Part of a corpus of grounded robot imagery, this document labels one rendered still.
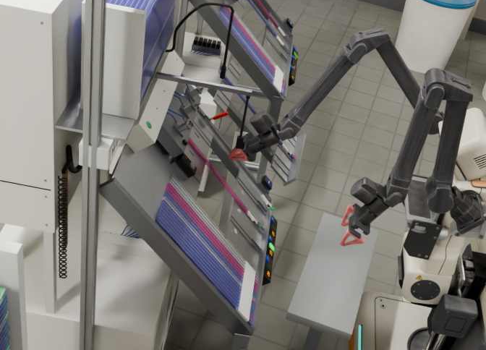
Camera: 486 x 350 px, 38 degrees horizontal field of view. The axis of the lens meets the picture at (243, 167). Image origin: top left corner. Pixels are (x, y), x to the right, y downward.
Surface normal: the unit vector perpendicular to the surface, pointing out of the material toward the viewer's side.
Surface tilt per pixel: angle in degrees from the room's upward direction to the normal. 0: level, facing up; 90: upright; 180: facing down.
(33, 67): 90
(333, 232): 0
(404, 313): 0
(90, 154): 90
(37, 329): 90
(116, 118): 0
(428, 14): 94
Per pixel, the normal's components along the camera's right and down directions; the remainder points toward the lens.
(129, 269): 0.15, -0.78
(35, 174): -0.11, 0.59
